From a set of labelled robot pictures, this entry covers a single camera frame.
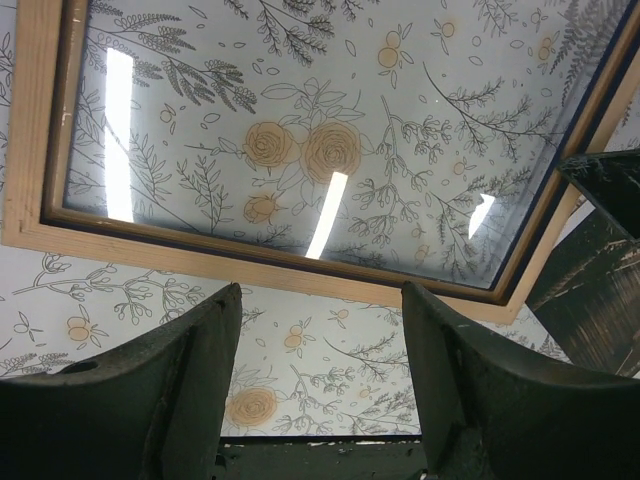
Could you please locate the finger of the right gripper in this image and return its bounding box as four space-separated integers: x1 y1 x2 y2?
557 149 639 240

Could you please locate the clear acrylic sheet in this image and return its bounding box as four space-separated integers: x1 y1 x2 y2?
62 1 629 289

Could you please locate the wooden picture frame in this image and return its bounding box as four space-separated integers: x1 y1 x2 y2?
2 1 639 325

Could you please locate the boardwalk landscape photo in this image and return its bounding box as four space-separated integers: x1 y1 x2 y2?
526 198 639 378

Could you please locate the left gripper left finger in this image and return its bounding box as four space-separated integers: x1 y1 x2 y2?
1 283 242 479

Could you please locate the floral patterned table mat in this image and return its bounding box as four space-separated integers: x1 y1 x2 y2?
0 0 640 438

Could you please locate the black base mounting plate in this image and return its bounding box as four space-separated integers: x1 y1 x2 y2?
210 435 427 480

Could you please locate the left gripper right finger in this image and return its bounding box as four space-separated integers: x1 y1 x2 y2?
402 282 639 479

